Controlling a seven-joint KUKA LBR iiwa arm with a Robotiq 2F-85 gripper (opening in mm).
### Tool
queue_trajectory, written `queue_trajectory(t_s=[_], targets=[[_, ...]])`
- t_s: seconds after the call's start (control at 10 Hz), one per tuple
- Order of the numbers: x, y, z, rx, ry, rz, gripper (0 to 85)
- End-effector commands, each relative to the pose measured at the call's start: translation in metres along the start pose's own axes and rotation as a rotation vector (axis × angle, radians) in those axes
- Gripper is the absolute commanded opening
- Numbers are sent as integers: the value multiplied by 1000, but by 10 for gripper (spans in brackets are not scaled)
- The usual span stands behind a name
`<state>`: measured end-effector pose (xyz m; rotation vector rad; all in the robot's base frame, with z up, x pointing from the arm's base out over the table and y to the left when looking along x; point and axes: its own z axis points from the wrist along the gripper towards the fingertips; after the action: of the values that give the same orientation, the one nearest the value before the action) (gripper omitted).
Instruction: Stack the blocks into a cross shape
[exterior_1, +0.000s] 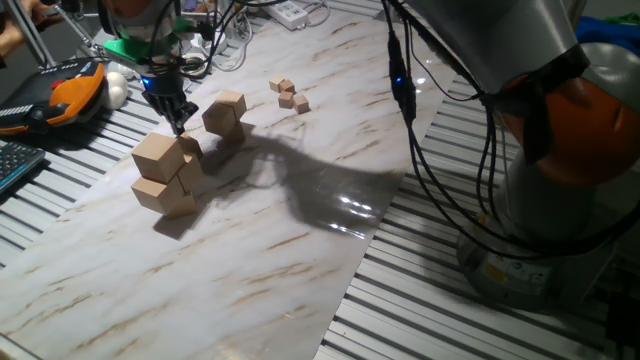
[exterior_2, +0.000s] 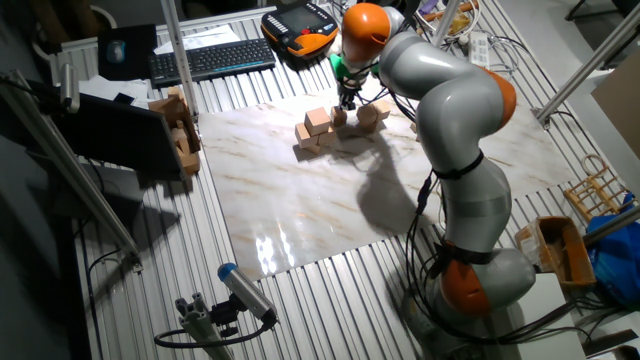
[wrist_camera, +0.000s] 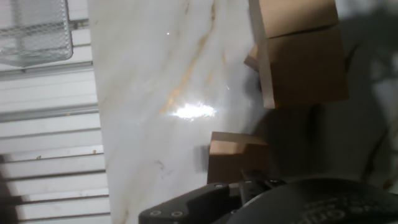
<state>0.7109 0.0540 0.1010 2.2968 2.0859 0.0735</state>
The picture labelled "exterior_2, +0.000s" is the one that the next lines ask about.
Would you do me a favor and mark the white egg-shaped object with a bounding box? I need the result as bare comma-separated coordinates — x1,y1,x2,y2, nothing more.
324,34,344,59

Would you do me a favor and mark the vertical silver pole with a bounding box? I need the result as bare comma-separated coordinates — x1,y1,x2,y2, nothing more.
431,0,462,50

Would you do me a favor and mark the black keyboard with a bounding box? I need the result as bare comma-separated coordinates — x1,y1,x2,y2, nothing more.
148,37,277,89

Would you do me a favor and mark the white paper sheet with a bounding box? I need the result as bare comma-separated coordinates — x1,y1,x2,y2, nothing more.
153,24,242,55

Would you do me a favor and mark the grey frame-mounted device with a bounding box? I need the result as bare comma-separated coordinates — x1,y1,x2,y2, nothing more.
58,62,81,115

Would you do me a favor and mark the grey camera with blue end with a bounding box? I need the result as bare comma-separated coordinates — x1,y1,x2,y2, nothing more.
217,262,279,326

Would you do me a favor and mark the grey computer mouse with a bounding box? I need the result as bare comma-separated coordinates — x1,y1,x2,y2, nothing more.
106,39,127,65

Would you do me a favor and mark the wooden stick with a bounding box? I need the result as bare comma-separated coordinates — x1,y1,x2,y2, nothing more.
423,1,479,22

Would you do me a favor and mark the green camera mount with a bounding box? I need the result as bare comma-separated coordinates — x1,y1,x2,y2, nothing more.
328,53,380,81

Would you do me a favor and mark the blue bag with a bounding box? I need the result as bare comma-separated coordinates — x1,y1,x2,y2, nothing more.
585,192,640,307

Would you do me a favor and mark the white pedestal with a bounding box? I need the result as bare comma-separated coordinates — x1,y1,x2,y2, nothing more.
492,272,587,360

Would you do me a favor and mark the white power strip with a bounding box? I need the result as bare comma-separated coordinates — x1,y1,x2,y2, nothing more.
468,30,491,70

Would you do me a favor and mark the aluminium frame profile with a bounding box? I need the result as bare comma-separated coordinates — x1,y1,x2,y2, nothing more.
582,204,640,247
0,69,144,274
532,4,640,130
159,0,199,119

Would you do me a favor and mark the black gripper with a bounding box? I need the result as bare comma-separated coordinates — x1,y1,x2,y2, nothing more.
338,80,362,112

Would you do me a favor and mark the short aluminium profile stand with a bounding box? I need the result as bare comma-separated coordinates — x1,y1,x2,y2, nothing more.
174,292,235,360

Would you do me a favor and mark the black mouse pad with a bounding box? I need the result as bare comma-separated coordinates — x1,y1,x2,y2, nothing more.
97,23,159,82

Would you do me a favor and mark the black monitor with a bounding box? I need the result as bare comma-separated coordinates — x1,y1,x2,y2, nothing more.
49,91,184,180

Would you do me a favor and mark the brown cardboard board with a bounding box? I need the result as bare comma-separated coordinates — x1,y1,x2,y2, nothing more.
591,49,640,161

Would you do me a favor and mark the black camera cable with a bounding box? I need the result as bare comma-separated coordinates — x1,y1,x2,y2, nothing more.
153,312,277,350

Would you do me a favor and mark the black camera clamp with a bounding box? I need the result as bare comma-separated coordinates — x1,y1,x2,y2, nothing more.
209,294,242,339

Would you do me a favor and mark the white paper stack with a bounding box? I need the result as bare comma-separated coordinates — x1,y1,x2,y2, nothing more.
77,74,151,109

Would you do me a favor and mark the marble pattern mat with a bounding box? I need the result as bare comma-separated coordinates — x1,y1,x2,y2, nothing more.
197,74,579,282

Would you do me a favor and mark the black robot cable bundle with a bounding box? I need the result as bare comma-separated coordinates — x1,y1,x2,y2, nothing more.
404,169,594,349

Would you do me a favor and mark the wooden slat rack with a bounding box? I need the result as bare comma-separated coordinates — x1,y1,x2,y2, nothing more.
563,153,637,224

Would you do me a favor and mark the cardboard box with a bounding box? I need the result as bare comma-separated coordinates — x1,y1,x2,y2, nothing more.
148,85,202,176

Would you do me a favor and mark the orange black teach pendant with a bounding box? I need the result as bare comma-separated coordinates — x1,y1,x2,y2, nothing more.
260,1,340,59

